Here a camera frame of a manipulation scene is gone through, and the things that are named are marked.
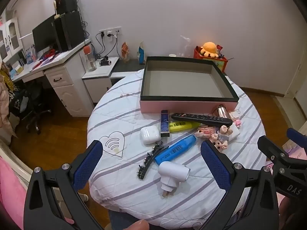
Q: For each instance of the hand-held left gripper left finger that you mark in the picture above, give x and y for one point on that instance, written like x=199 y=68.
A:
x=88 y=165

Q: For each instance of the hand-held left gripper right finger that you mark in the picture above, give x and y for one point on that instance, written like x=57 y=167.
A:
x=215 y=167

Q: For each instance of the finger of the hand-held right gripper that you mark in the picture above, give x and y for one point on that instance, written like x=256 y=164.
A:
x=295 y=134
x=269 y=148

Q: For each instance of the pig doll figure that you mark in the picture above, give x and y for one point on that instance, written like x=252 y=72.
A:
x=221 y=136

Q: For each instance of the pink and white block toy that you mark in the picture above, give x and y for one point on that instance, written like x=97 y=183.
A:
x=237 y=122

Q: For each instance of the white plug adapter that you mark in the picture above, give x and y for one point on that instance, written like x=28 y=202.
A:
x=172 y=172

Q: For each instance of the blue highlighter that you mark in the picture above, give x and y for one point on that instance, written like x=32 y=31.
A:
x=172 y=151

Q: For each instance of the black remote control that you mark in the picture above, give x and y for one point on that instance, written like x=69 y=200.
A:
x=203 y=118

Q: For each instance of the yellow highlighter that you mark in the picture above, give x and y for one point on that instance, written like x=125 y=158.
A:
x=179 y=125

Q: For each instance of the rose gold cup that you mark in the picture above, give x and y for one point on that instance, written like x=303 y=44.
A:
x=221 y=111

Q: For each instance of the black hair clip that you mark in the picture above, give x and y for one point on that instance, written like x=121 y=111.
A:
x=150 y=158

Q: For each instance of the blue and gold lighter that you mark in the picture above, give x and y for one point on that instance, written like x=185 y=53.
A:
x=165 y=124

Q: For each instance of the white earbuds case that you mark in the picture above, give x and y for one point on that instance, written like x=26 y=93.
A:
x=150 y=135

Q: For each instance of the pink box with black rim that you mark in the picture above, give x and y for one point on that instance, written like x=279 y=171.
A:
x=156 y=106

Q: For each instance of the person's left hand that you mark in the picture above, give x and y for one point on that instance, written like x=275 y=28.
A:
x=140 y=225

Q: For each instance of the pink pillow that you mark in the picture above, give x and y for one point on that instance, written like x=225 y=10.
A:
x=296 y=152

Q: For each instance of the white slipper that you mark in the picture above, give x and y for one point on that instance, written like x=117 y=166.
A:
x=82 y=196

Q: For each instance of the white door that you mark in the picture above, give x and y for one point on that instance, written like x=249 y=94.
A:
x=297 y=81

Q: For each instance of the round table striped cloth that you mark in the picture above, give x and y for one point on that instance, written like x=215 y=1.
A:
x=120 y=115

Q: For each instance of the person's blue trouser leg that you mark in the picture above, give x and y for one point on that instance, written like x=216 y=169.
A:
x=120 y=220

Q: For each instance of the white desk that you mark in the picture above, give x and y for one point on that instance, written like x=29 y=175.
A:
x=69 y=93

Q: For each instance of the white side table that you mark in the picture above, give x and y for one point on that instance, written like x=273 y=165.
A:
x=98 y=86

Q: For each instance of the pink blanket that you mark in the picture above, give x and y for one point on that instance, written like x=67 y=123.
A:
x=12 y=189

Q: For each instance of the black office chair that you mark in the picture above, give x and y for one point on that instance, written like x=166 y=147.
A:
x=33 y=95

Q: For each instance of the red storage crate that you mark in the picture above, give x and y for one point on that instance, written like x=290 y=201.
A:
x=220 y=64

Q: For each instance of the water bottle with orange cap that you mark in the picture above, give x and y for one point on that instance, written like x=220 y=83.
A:
x=90 y=61

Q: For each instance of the small black device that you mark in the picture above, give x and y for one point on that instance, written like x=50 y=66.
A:
x=105 y=62

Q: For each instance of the black top low cabinet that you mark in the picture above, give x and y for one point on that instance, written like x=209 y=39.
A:
x=127 y=67

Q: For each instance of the hanging clothes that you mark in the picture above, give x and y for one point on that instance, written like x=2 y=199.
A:
x=4 y=95

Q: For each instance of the orange octopus plush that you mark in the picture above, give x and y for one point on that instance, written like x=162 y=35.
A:
x=208 y=48

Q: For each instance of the orange snack bag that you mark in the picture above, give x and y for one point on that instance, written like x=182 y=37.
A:
x=125 y=52

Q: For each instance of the paper cup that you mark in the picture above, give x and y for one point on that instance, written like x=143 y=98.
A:
x=172 y=55

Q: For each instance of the clear plastic bottle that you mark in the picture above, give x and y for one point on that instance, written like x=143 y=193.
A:
x=186 y=50

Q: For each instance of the blue and white snack bag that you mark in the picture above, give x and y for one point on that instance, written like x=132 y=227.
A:
x=141 y=54

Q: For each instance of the black computer tower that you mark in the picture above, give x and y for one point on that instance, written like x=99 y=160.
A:
x=69 y=31

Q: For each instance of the black monitor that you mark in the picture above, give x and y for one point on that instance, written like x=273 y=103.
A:
x=44 y=37

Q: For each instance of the white glass door cabinet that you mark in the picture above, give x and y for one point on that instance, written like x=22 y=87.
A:
x=13 y=33

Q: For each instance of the white wall sockets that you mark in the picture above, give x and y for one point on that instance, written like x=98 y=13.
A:
x=109 y=32

